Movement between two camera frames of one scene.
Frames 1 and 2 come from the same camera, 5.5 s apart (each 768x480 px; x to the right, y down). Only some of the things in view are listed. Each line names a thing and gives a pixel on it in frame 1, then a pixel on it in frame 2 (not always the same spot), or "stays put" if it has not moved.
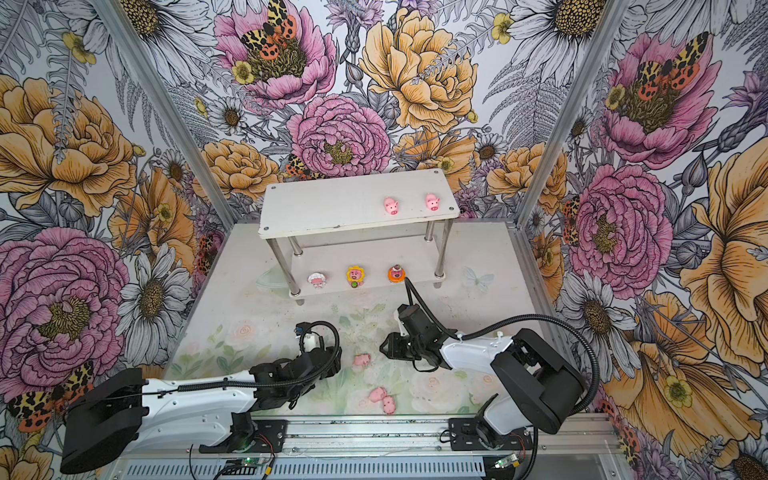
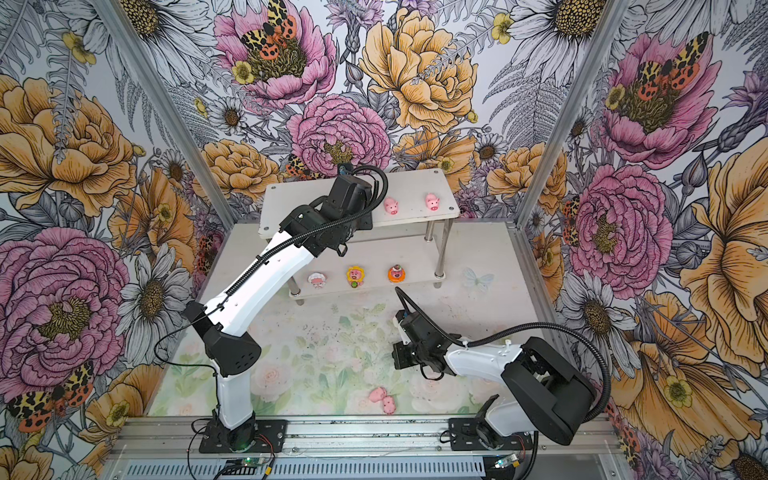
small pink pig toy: [377, 394] stays put
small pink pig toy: [389, 405] stays put
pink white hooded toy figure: [317, 280] stays put
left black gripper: [335, 367] -> [365, 223]
